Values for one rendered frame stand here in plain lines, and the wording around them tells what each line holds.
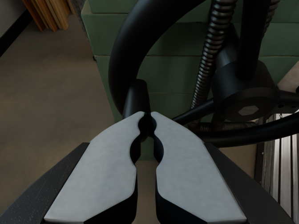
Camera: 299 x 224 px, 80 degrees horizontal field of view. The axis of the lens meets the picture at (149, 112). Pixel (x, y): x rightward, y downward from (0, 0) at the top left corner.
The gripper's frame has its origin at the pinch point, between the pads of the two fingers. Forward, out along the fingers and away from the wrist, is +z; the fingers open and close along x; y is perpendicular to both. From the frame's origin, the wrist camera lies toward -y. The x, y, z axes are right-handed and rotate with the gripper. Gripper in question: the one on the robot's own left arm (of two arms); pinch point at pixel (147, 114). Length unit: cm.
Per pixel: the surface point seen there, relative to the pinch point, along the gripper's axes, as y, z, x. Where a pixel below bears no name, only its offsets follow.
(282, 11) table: -6.7, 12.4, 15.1
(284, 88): 9.4, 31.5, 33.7
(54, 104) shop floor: 44, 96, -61
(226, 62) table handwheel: -1.5, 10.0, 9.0
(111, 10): -7.0, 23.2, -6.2
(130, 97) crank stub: 0.0, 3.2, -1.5
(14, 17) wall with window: -6, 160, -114
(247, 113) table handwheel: 2.9, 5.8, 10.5
